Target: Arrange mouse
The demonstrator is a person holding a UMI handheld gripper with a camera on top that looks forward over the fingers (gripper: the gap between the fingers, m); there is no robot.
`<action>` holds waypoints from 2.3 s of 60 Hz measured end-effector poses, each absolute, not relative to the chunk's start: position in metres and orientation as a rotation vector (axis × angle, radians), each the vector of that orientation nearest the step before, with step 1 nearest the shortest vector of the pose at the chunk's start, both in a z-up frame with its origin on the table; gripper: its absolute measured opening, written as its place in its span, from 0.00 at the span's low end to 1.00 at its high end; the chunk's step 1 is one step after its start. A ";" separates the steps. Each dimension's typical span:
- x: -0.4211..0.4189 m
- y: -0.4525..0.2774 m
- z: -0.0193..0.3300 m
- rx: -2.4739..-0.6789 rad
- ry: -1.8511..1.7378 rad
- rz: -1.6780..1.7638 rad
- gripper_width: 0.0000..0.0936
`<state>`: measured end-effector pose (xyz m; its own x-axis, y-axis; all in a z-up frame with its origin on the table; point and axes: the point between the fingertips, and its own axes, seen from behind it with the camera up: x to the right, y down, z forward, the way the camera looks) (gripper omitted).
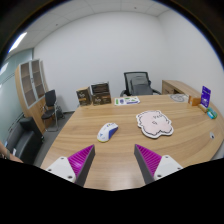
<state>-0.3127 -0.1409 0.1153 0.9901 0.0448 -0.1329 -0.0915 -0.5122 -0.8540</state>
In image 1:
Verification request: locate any small teal object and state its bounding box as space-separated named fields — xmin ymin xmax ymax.
xmin=206 ymin=108 xmax=218 ymax=120

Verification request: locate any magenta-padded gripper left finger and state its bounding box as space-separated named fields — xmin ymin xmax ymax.
xmin=45 ymin=144 xmax=96 ymax=188

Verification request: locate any black visitor chair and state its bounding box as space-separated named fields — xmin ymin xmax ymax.
xmin=41 ymin=89 xmax=63 ymax=132

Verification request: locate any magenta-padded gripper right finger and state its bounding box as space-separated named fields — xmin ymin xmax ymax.
xmin=134 ymin=143 xmax=184 ymax=185

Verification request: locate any grey backpack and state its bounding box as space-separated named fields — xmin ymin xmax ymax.
xmin=130 ymin=75 xmax=154 ymax=96

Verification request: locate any black armchair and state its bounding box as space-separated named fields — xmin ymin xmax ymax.
xmin=5 ymin=116 xmax=45 ymax=165

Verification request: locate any wooden side desk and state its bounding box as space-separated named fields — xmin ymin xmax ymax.
xmin=161 ymin=79 xmax=201 ymax=98

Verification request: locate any white blue yellow computer mouse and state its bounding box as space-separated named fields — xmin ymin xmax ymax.
xmin=96 ymin=122 xmax=119 ymax=144

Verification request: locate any white sticker sheet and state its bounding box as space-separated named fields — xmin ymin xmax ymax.
xmin=114 ymin=96 xmax=141 ymax=107

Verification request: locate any wooden shelf unit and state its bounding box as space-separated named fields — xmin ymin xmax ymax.
xmin=14 ymin=58 xmax=50 ymax=134

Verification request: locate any tall brown cardboard box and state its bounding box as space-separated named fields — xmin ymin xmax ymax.
xmin=75 ymin=86 xmax=93 ymax=107

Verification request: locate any black cardboard box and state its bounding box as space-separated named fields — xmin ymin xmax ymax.
xmin=90 ymin=81 xmax=110 ymax=95

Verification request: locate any pink pig-shaped mouse pad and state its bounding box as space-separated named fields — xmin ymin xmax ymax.
xmin=135 ymin=109 xmax=175 ymax=138

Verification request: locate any black mesh office chair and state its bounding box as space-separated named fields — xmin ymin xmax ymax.
xmin=120 ymin=71 xmax=162 ymax=98

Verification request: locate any small wooden box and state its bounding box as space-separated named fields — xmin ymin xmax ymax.
xmin=188 ymin=95 xmax=202 ymax=107

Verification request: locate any long ceiling light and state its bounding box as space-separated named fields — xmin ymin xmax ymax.
xmin=8 ymin=31 xmax=28 ymax=54

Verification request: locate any round grey pad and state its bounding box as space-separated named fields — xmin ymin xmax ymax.
xmin=169 ymin=93 xmax=190 ymax=103

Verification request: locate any person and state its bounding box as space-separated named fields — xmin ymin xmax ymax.
xmin=0 ymin=141 xmax=24 ymax=164

